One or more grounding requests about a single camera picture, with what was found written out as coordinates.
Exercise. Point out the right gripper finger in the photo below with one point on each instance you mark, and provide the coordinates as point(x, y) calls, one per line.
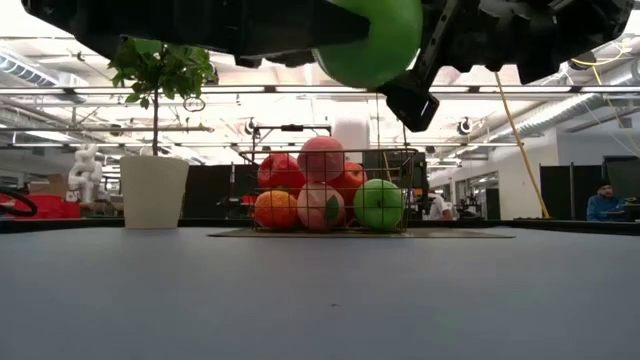
point(415, 107)

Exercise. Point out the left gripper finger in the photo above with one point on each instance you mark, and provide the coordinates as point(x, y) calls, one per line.
point(290, 30)

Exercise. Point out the green apple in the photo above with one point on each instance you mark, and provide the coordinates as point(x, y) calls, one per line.
point(378, 206)
point(375, 60)

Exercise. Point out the pink peach with green leaf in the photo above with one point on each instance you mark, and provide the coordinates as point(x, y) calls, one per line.
point(317, 207)

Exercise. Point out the orange red round fruit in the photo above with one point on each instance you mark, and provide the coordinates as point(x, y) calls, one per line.
point(276, 210)

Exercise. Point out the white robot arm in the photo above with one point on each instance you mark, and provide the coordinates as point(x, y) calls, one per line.
point(85, 175)

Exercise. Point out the green leafy small tree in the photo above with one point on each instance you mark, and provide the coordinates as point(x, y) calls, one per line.
point(165, 70)

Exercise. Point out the long ceiling light strip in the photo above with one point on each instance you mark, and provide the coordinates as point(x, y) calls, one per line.
point(275, 90)

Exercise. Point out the white column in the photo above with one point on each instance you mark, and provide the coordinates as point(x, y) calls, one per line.
point(357, 130)

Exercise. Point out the person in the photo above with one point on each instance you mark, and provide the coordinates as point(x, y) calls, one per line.
point(602, 206)
point(440, 206)

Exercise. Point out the grey brown place mat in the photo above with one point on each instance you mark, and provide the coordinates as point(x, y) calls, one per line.
point(460, 233)

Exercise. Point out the black partition panel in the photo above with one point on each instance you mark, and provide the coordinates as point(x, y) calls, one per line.
point(555, 192)
point(205, 192)

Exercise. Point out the white plant pot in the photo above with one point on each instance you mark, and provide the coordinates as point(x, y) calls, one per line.
point(154, 192)

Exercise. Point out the cardboard box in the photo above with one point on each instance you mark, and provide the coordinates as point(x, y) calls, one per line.
point(50, 184)

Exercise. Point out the red storage bins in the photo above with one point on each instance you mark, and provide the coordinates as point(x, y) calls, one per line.
point(55, 207)

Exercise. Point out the silver ventilation duct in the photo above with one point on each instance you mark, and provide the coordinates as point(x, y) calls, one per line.
point(30, 70)
point(575, 107)

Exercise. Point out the black camera rig frame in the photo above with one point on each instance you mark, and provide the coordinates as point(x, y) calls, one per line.
point(292, 128)

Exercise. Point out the black table frame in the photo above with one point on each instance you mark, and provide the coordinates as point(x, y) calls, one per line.
point(90, 223)

